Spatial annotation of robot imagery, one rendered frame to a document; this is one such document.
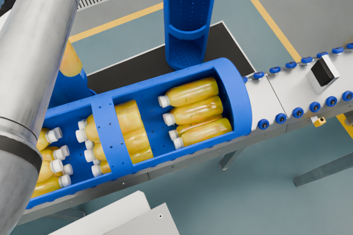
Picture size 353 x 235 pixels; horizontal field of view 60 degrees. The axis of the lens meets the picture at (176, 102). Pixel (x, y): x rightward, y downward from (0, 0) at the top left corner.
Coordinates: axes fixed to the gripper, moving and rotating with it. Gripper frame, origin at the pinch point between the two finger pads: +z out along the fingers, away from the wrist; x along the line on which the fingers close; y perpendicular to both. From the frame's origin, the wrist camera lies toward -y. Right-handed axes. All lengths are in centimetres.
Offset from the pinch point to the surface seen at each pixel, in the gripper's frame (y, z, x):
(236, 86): 48, 18, -21
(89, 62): -13, 144, 77
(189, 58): 60, 128, 51
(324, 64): 89, 34, -15
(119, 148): 9.0, 20.6, -29.4
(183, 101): 32.4, 29.2, -17.2
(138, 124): 15.9, 23.8, -22.8
